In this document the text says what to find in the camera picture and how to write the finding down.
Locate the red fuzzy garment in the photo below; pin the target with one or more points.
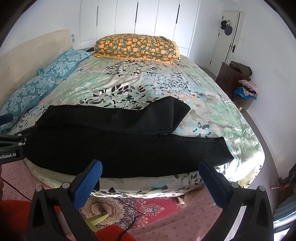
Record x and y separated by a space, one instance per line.
13 220

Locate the white door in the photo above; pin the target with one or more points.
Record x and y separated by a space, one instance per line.
222 51

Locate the black pants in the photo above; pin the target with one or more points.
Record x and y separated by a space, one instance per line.
115 148

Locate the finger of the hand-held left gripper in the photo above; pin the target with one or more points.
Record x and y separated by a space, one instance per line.
16 138
5 119

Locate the blue floral pillow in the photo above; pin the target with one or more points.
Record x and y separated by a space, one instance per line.
25 95
67 61

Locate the dark brown dresser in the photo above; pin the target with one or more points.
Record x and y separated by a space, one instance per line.
227 78

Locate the white wardrobe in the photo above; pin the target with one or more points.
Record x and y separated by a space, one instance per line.
148 18

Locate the cardboard box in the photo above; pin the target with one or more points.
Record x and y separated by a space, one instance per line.
242 103

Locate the bed with leaf print sheet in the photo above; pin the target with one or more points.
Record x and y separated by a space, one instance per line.
150 83

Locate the yellow-green plastic object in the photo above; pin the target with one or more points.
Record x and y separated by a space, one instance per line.
98 220

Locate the dark clutter by wall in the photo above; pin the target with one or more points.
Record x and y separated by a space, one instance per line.
285 180

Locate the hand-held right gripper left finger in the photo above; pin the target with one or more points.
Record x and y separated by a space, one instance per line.
87 183

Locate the pink dotted floor mat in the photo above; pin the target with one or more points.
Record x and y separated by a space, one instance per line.
175 224

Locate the blue white container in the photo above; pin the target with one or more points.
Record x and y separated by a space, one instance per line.
285 210

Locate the pile of mixed clothes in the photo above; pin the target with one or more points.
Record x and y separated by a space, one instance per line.
247 89

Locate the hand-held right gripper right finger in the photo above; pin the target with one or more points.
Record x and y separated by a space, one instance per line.
212 183

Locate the beige headboard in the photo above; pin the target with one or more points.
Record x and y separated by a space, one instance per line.
30 53

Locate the patterned red rug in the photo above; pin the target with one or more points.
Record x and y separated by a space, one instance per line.
148 208

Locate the dark clothes heap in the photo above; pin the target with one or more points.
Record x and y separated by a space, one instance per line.
241 68

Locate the black items hanging on door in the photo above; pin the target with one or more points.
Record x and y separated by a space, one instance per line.
227 29

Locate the orange floral pillow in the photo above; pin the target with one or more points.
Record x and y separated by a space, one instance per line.
136 46

